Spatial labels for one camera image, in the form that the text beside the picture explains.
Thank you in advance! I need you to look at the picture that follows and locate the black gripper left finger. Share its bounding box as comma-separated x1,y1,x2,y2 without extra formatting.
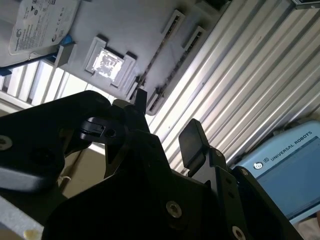
0,89,173,193

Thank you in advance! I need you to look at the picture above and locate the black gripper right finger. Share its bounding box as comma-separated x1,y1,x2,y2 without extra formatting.
178,118,305,240

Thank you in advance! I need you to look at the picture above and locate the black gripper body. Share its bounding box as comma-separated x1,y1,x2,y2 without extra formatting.
42,172,226,240

